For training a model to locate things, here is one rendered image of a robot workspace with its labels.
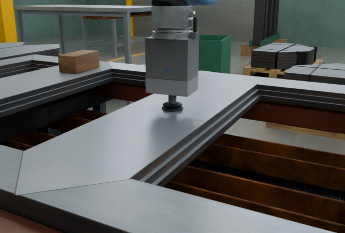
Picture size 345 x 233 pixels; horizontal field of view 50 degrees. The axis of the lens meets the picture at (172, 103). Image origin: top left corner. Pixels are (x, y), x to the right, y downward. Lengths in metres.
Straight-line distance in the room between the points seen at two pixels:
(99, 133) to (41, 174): 0.15
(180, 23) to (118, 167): 0.29
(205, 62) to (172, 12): 3.67
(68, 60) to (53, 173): 0.63
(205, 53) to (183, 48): 3.65
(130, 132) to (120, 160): 0.11
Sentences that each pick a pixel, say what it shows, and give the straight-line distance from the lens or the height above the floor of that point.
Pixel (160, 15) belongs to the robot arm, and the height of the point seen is 1.03.
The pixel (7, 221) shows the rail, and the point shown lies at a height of 0.83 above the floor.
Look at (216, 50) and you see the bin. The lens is 4.27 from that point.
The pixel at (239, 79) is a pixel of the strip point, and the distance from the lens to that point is 0.99.
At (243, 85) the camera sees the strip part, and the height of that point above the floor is 0.85.
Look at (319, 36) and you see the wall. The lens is 8.72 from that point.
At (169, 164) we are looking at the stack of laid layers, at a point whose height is 0.83.
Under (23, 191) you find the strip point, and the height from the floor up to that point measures 0.85.
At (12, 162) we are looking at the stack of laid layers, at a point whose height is 0.85.
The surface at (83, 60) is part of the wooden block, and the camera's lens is 1.11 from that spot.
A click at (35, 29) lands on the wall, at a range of 10.02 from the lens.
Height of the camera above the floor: 1.06
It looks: 16 degrees down
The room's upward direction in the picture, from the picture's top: straight up
